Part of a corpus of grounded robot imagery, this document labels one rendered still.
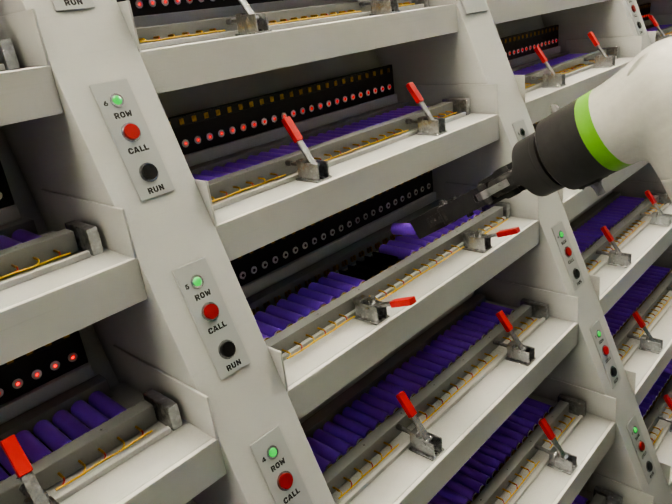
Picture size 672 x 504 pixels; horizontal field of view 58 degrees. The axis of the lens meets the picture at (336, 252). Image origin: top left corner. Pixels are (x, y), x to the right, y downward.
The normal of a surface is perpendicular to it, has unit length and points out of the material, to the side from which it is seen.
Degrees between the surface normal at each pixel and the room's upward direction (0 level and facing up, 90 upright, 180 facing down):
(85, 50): 90
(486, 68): 90
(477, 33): 90
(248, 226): 112
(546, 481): 22
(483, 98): 90
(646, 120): 104
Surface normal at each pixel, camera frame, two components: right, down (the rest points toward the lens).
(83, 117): 0.63, -0.18
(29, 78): 0.73, 0.17
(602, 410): -0.68, 0.35
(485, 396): -0.12, -0.92
